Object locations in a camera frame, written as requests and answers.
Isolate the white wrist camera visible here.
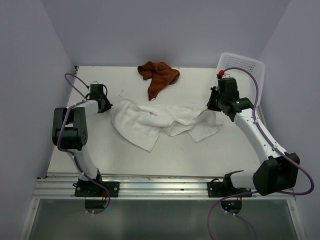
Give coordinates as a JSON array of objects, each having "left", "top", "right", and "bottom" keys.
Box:
[
  {"left": 90, "top": 80, "right": 100, "bottom": 85},
  {"left": 216, "top": 70, "right": 231, "bottom": 80}
]

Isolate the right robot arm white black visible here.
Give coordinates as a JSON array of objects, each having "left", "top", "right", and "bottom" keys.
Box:
[{"left": 207, "top": 77, "right": 300, "bottom": 197}]

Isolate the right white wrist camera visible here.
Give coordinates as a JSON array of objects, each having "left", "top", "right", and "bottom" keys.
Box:
[{"left": 216, "top": 70, "right": 231, "bottom": 80}]

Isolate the white plastic basket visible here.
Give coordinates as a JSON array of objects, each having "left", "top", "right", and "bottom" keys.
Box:
[{"left": 215, "top": 52, "right": 266, "bottom": 106}]

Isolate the aluminium mounting rail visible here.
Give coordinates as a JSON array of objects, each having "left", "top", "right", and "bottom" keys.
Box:
[{"left": 32, "top": 174, "right": 296, "bottom": 201}]

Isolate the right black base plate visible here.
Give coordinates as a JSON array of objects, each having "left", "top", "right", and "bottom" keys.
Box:
[{"left": 206, "top": 178, "right": 252, "bottom": 198}]

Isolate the white towel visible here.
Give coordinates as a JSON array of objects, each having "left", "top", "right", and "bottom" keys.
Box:
[{"left": 110, "top": 99, "right": 223, "bottom": 152}]

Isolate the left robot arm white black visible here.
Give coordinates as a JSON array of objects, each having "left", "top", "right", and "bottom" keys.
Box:
[{"left": 52, "top": 83, "right": 113, "bottom": 197}]

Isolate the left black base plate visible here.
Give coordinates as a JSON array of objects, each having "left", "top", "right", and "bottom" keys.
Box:
[{"left": 72, "top": 180, "right": 120, "bottom": 198}]

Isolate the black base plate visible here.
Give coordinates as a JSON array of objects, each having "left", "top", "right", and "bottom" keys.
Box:
[
  {"left": 206, "top": 178, "right": 252, "bottom": 198},
  {"left": 72, "top": 180, "right": 120, "bottom": 198}
]

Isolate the brown towel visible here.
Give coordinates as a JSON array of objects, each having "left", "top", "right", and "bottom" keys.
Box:
[{"left": 137, "top": 61, "right": 180, "bottom": 101}]

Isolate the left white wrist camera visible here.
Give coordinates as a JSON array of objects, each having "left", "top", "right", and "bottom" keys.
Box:
[{"left": 90, "top": 80, "right": 100, "bottom": 85}]

